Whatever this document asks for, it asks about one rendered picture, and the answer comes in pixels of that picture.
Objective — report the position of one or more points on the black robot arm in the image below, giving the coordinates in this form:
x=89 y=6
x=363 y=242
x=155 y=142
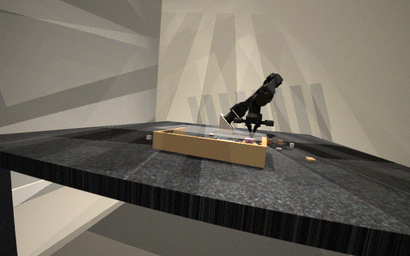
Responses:
x=261 y=97

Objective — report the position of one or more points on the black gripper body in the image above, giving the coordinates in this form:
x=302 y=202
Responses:
x=254 y=109

